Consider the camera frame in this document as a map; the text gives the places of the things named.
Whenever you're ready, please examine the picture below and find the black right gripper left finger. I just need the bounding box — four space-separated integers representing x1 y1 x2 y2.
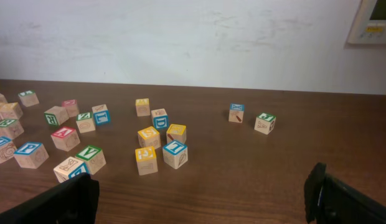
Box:
0 173 100 224

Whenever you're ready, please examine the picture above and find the green Z block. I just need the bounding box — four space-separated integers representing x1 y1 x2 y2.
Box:
76 112 96 133

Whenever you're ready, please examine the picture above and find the wooden K block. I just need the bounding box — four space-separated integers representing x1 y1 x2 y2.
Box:
54 157 89 183

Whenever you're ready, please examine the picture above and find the blue H block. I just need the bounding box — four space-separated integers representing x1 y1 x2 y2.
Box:
0 136 17 164

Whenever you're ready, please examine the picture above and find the wooden block green side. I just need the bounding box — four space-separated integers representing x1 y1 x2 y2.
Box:
44 106 69 126

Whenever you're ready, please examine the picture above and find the green J block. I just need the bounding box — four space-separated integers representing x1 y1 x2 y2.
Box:
254 113 276 134

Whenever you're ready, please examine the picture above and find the yellow C block lower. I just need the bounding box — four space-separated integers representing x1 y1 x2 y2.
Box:
135 146 158 175

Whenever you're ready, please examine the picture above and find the red A block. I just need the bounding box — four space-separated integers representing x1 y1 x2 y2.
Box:
51 127 80 152

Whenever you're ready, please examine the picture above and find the blue X block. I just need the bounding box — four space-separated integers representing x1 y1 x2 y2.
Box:
228 103 245 123

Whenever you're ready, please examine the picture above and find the blue P block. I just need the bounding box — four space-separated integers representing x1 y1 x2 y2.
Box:
14 142 49 169

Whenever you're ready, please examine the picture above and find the red G block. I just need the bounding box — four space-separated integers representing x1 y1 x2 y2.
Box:
62 100 80 118

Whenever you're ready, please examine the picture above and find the green V block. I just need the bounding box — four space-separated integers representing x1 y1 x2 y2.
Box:
75 145 106 175

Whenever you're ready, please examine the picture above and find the green L block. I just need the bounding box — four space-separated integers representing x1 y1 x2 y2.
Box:
18 90 39 107

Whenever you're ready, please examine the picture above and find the blue I block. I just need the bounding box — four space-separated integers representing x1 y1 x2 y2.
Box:
162 140 189 169

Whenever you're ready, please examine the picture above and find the green R block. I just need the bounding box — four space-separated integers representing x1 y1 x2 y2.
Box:
0 119 24 139

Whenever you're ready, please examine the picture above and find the wooden block blue D side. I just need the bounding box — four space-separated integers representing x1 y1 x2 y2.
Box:
151 108 169 129

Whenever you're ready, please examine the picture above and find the yellow S block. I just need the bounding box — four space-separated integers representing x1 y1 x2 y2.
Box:
138 126 161 149

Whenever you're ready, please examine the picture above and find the yellow block right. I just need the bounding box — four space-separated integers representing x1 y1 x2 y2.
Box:
166 124 187 144

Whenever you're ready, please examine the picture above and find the yellow M block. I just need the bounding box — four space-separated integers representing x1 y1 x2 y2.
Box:
135 98 151 116

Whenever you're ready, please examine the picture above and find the yellow block beside left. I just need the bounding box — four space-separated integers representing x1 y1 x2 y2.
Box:
0 103 23 119

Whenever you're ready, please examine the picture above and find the beige wall thermostat panel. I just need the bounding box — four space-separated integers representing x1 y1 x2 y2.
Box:
347 0 386 45

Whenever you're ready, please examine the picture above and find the wooden block blue L side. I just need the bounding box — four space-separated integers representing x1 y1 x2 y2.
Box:
92 104 111 125

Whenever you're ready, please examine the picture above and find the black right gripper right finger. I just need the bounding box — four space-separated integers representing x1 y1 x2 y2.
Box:
304 162 386 224

